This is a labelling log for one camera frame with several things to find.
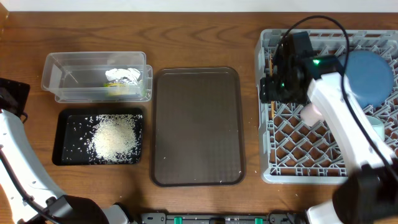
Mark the wooden chopstick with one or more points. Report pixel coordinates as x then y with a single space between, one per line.
272 109

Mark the brown serving tray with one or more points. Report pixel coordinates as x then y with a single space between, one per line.
197 134

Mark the dark blue plate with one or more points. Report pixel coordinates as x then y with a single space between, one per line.
370 78

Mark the white tissue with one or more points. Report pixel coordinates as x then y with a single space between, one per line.
121 75

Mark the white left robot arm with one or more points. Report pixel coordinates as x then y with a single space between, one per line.
32 194

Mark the yellow green snack wrapper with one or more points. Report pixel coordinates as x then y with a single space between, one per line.
124 88

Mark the grey plastic dishwasher rack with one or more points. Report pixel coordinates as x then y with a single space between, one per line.
290 151

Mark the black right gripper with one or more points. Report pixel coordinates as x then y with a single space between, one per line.
269 92

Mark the pile of rice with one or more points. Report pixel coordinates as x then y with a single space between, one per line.
114 135

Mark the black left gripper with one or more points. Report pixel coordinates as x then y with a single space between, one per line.
15 90

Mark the clear plastic bin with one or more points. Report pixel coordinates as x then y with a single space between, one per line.
79 77

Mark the mint green bowl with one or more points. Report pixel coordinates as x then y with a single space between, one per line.
378 126

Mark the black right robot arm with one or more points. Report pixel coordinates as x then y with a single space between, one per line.
335 90

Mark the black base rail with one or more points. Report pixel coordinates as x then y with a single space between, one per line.
179 218

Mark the black rectangular tray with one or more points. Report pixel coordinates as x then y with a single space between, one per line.
76 129

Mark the pink cup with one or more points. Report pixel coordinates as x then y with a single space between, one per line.
311 115

